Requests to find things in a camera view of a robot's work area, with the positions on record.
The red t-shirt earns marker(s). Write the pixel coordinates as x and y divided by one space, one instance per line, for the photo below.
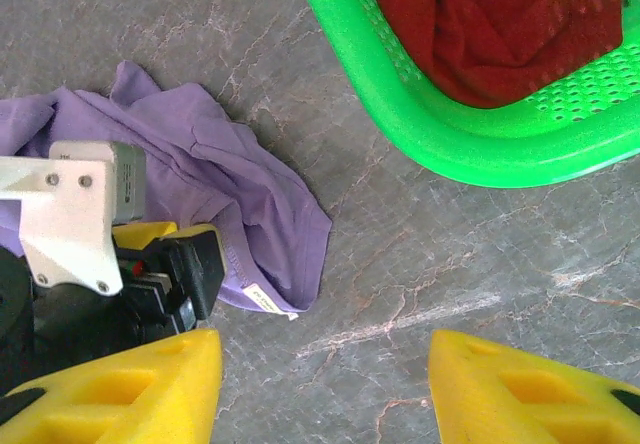
500 39

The purple t-shirt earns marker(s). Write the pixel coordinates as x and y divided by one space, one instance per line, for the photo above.
240 179

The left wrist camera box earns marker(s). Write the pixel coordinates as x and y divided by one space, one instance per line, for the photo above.
65 214

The green plastic basket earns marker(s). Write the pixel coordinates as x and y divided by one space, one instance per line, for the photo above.
450 149

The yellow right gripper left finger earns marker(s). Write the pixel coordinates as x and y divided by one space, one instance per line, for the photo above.
125 404

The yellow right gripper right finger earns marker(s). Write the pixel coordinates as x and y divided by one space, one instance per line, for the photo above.
525 404

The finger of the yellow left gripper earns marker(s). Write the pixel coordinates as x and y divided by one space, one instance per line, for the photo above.
200 269
142 235

